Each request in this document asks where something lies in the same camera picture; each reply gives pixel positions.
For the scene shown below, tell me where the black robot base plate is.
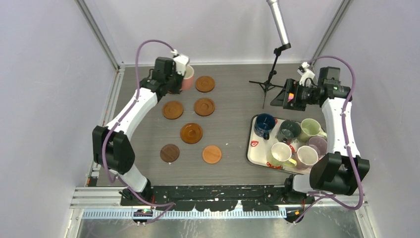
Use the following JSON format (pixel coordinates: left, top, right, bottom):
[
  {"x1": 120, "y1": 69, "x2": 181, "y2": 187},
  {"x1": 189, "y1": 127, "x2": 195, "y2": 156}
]
[{"x1": 118, "y1": 184, "x2": 316, "y2": 212}]

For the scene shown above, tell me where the ridged wooden coaster three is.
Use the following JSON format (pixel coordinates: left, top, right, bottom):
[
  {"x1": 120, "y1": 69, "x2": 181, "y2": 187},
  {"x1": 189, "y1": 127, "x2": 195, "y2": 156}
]
[{"x1": 162, "y1": 101, "x2": 184, "y2": 119}]

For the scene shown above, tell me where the dark walnut coaster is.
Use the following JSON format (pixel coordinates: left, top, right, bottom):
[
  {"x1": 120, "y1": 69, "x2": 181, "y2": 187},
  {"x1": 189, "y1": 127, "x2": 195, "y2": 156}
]
[{"x1": 160, "y1": 144, "x2": 180, "y2": 163}]

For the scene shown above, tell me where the aluminium front rail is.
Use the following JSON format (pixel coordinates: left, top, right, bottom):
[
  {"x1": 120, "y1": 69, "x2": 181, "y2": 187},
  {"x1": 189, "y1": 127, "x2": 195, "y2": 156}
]
[{"x1": 70, "y1": 185, "x2": 359, "y2": 211}]

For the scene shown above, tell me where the dark blue mug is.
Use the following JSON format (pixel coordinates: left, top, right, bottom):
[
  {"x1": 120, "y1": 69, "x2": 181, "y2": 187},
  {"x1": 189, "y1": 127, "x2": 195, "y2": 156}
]
[{"x1": 253, "y1": 114, "x2": 276, "y2": 140}]

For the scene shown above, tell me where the pink yellow green toy block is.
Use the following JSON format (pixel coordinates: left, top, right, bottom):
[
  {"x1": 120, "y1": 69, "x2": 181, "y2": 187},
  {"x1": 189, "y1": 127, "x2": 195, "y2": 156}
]
[{"x1": 287, "y1": 93, "x2": 294, "y2": 102}]

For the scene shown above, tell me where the silver microphone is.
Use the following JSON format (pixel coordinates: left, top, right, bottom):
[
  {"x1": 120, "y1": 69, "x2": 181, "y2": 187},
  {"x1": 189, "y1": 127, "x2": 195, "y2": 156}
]
[{"x1": 266, "y1": 0, "x2": 290, "y2": 46}]

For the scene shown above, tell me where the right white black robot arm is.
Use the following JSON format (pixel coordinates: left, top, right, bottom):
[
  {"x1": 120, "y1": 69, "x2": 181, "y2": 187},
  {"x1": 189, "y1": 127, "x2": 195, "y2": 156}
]
[{"x1": 270, "y1": 63, "x2": 370, "y2": 204}]

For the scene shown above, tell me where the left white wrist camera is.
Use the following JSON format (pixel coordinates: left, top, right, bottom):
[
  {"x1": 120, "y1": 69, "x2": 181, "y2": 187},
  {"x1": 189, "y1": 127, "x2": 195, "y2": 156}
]
[{"x1": 171, "y1": 49, "x2": 190, "y2": 76}]

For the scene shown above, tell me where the white strawberry serving tray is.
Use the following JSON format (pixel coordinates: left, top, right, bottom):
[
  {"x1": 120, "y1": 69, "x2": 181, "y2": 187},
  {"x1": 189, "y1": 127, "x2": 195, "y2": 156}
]
[{"x1": 246, "y1": 115, "x2": 311, "y2": 174}]

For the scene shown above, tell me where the yellow-green handled mug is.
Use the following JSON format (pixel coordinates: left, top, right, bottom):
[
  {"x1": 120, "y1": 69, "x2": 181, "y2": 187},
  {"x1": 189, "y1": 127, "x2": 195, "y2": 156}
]
[{"x1": 267, "y1": 142, "x2": 297, "y2": 167}]

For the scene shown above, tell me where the pink white red-handled mug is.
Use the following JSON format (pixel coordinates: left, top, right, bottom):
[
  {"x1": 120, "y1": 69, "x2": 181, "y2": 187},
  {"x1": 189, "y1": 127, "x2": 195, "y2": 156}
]
[{"x1": 293, "y1": 146, "x2": 318, "y2": 170}]

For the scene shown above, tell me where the purple mug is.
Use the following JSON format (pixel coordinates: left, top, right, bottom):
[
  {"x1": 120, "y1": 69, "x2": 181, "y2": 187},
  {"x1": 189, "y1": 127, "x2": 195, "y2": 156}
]
[{"x1": 307, "y1": 136, "x2": 327, "y2": 157}]

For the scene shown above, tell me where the light orange coaster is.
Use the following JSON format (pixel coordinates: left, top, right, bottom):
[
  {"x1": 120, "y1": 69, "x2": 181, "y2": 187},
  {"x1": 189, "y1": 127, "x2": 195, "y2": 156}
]
[{"x1": 202, "y1": 145, "x2": 222, "y2": 164}]

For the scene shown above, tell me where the ridged wooden coaster two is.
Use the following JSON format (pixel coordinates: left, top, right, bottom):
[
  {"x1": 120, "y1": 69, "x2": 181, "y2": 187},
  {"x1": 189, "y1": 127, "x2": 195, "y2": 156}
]
[{"x1": 195, "y1": 76, "x2": 215, "y2": 93}]

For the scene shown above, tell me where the dark green mug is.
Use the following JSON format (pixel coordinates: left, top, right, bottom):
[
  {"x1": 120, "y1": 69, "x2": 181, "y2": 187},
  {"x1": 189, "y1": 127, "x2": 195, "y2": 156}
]
[{"x1": 276, "y1": 120, "x2": 302, "y2": 143}]

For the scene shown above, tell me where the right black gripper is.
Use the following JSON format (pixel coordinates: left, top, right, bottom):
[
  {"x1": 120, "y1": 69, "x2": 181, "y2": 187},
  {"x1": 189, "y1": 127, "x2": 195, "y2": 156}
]
[{"x1": 271, "y1": 78, "x2": 319, "y2": 112}]

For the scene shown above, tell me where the ridged wooden coaster four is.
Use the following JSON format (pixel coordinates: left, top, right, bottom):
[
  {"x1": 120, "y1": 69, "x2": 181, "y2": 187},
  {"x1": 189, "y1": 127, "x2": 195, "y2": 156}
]
[{"x1": 194, "y1": 98, "x2": 215, "y2": 117}]

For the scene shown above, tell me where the glossy amber wooden coaster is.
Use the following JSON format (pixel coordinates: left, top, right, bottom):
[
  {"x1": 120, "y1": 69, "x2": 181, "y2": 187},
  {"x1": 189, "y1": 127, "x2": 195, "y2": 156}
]
[{"x1": 180, "y1": 123, "x2": 203, "y2": 144}]

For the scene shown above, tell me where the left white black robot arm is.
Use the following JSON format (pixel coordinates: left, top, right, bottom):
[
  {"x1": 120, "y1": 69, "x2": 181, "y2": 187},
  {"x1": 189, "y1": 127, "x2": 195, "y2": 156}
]
[{"x1": 92, "y1": 55, "x2": 190, "y2": 205}]

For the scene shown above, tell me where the black tripod microphone stand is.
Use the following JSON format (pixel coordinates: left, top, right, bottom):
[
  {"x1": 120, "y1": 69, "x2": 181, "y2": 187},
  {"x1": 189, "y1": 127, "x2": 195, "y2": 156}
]
[{"x1": 249, "y1": 43, "x2": 291, "y2": 108}]

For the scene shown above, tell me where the light green mug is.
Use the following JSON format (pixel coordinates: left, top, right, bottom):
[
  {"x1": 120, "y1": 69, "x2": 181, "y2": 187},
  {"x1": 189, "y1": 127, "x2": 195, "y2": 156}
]
[{"x1": 297, "y1": 118, "x2": 327, "y2": 143}]

